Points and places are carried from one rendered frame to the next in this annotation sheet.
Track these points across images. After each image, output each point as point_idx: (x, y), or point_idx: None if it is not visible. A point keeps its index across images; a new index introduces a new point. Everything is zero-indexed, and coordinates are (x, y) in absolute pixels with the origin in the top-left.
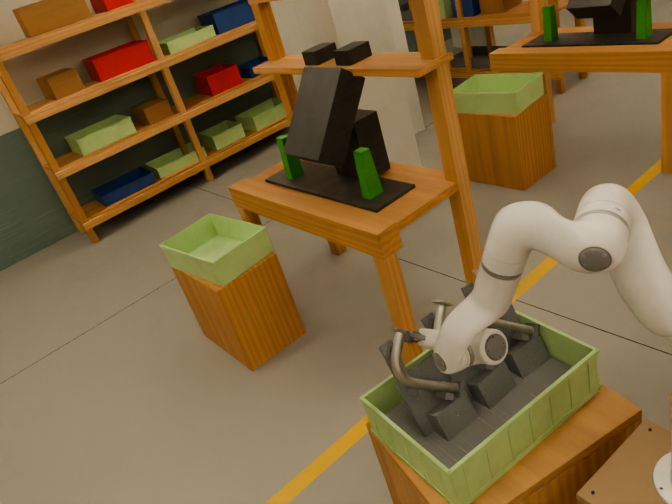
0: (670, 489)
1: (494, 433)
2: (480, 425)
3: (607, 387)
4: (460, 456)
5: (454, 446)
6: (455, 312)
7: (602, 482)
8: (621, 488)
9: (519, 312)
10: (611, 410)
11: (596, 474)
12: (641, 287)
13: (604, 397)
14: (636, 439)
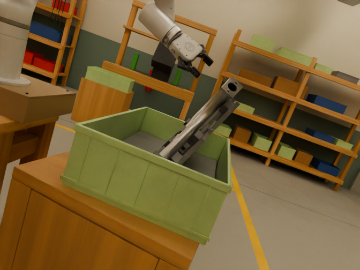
0: (20, 78)
1: (135, 110)
2: (151, 150)
3: (52, 185)
4: (151, 140)
5: (158, 144)
6: None
7: (62, 91)
8: (50, 88)
9: (188, 169)
10: (47, 167)
11: (66, 93)
12: None
13: (55, 177)
14: (38, 94)
